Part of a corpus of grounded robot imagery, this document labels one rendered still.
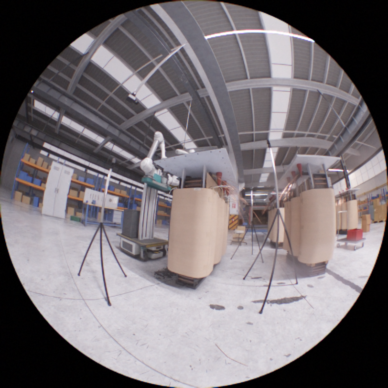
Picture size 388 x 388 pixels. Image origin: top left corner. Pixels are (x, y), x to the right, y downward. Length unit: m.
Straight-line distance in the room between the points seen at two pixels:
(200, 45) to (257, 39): 6.42
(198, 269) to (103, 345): 1.01
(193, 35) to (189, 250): 4.38
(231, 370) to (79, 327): 0.84
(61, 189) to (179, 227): 4.68
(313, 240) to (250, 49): 9.81
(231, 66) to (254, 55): 1.96
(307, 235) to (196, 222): 1.42
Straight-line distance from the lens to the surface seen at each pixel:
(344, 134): 9.58
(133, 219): 2.26
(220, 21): 9.42
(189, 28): 4.00
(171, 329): 0.97
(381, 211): 9.93
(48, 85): 8.46
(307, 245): 1.80
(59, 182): 5.21
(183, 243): 1.17
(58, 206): 5.19
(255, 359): 0.89
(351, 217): 6.06
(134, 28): 10.25
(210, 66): 4.15
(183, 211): 1.16
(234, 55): 9.66
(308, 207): 1.78
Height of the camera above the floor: 0.77
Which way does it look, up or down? 12 degrees up
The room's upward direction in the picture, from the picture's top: 4 degrees clockwise
